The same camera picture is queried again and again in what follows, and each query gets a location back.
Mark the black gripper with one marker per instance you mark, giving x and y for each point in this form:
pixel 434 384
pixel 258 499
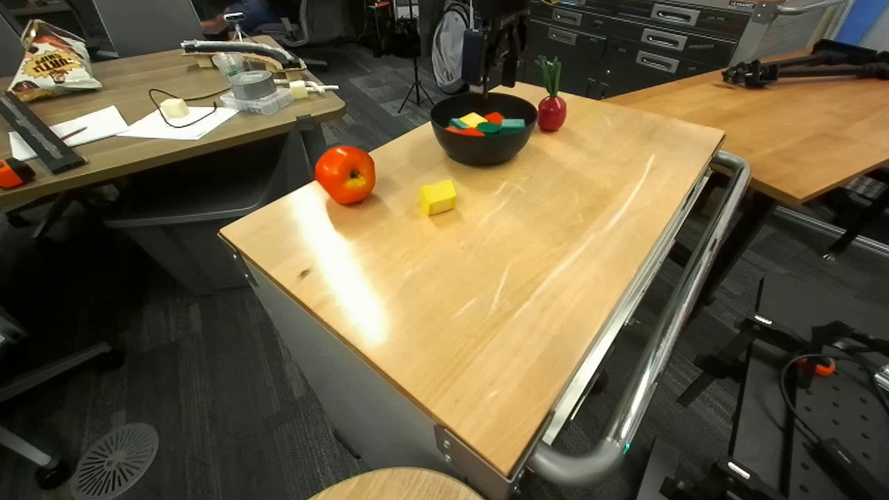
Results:
pixel 493 43

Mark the large teal block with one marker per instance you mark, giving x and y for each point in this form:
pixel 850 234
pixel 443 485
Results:
pixel 504 127

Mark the red toy radish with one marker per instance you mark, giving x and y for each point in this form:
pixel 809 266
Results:
pixel 551 106

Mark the yellow block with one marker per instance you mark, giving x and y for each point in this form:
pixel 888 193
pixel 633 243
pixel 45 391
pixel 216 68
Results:
pixel 438 199

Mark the orange red toy apple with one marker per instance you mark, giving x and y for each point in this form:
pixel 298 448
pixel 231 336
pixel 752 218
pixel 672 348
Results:
pixel 347 174

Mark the black bowl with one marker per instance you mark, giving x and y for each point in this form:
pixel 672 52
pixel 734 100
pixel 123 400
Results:
pixel 458 128

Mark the orange block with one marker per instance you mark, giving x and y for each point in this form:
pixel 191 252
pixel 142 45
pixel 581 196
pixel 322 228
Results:
pixel 497 118

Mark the grey drawer cabinet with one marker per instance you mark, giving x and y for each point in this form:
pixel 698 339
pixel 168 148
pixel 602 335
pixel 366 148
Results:
pixel 622 45

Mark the steel tool cart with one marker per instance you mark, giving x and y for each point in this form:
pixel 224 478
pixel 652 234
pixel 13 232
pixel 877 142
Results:
pixel 462 339

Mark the wooden office desk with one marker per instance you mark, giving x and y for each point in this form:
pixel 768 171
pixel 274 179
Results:
pixel 129 85

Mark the white paper sheets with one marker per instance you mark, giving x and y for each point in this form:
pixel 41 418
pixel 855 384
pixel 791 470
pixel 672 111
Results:
pixel 151 127

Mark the chip bag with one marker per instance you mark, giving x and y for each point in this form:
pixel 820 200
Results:
pixel 55 60

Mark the round wooden stool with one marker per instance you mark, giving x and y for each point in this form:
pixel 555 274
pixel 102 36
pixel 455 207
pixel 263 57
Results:
pixel 398 485

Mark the black keyboard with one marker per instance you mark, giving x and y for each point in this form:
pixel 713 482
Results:
pixel 49 148

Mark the black pegboard base plate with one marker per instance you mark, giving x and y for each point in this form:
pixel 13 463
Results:
pixel 794 438

